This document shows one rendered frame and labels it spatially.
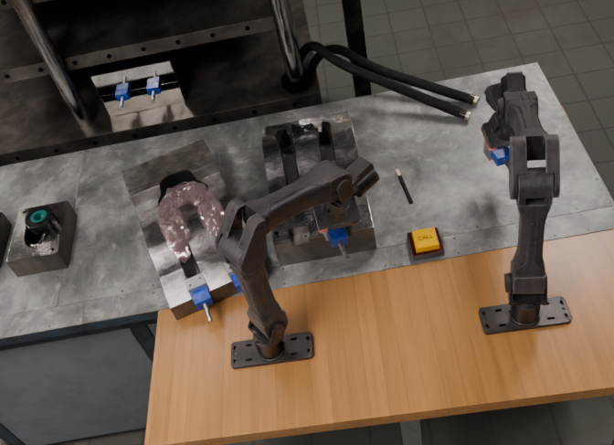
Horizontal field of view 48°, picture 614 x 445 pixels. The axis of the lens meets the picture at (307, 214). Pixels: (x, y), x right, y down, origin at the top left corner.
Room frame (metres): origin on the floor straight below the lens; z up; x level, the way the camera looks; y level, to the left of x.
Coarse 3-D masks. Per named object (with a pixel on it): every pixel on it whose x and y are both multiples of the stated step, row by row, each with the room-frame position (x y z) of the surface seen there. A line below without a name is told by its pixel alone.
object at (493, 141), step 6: (486, 126) 1.21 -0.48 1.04; (486, 132) 1.20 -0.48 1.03; (492, 132) 1.19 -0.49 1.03; (498, 132) 1.18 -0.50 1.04; (504, 132) 1.16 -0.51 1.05; (510, 132) 1.15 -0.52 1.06; (492, 138) 1.18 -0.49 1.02; (498, 138) 1.18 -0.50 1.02; (504, 138) 1.17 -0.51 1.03; (492, 144) 1.17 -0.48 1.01; (498, 144) 1.17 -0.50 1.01
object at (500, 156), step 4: (484, 144) 1.25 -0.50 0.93; (484, 148) 1.25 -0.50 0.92; (500, 148) 1.22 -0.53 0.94; (504, 148) 1.22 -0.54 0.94; (508, 148) 1.21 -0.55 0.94; (484, 152) 1.25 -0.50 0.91; (488, 152) 1.23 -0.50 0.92; (492, 152) 1.21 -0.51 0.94; (496, 152) 1.21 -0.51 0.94; (500, 152) 1.21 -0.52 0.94; (504, 152) 1.20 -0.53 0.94; (508, 152) 1.20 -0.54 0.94; (488, 156) 1.23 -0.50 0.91; (492, 156) 1.21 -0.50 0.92; (496, 156) 1.19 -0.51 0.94; (500, 156) 1.19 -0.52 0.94; (504, 156) 1.19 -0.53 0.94; (508, 156) 1.19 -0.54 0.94; (496, 160) 1.19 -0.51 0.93; (500, 160) 1.19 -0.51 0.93; (504, 160) 1.18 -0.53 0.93; (508, 160) 1.19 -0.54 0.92; (496, 164) 1.19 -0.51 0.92; (500, 164) 1.19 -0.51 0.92; (508, 164) 1.16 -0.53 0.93; (508, 168) 1.16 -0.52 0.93
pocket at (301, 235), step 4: (292, 228) 1.17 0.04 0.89; (296, 228) 1.17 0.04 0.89; (300, 228) 1.17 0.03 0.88; (304, 228) 1.17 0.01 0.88; (308, 228) 1.17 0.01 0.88; (292, 232) 1.17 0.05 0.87; (296, 232) 1.17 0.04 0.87; (300, 232) 1.17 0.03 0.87; (304, 232) 1.17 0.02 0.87; (308, 232) 1.17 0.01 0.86; (292, 236) 1.17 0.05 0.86; (296, 236) 1.16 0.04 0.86; (300, 236) 1.16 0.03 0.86; (304, 236) 1.16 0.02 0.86; (308, 236) 1.15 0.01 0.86; (292, 240) 1.15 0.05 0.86; (296, 240) 1.15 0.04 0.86; (300, 240) 1.14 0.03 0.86; (304, 240) 1.14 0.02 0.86; (308, 240) 1.14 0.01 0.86; (292, 244) 1.13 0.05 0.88; (296, 244) 1.13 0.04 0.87; (300, 244) 1.12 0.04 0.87
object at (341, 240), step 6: (336, 228) 1.08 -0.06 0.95; (342, 228) 1.08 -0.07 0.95; (324, 234) 1.10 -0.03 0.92; (330, 234) 1.07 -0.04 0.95; (336, 234) 1.06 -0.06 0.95; (342, 234) 1.06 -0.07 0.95; (330, 240) 1.05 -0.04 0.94; (336, 240) 1.05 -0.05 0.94; (342, 240) 1.05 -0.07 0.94; (336, 246) 1.05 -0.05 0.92; (342, 246) 1.03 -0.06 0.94; (342, 252) 1.01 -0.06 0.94
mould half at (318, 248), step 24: (312, 120) 1.60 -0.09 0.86; (336, 120) 1.58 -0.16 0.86; (264, 144) 1.46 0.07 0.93; (312, 144) 1.42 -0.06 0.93; (336, 144) 1.40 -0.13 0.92; (312, 216) 1.19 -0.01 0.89; (288, 240) 1.13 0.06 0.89; (312, 240) 1.12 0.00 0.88; (360, 240) 1.11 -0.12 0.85; (288, 264) 1.13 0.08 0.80
